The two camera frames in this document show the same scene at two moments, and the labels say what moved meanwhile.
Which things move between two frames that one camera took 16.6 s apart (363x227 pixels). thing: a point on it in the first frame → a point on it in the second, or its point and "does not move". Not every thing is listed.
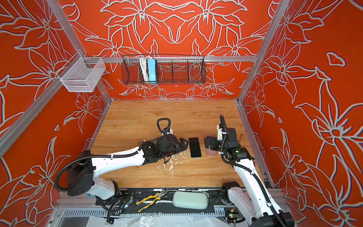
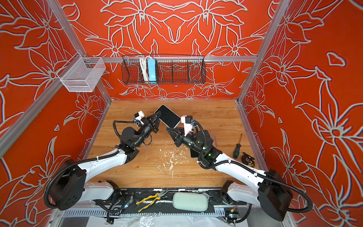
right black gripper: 213,146 → 180,136
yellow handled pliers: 158,196 does not move
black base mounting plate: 159,201 does not move
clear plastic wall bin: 81,74 does not move
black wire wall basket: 164,68 does not move
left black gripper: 184,145 → 154,125
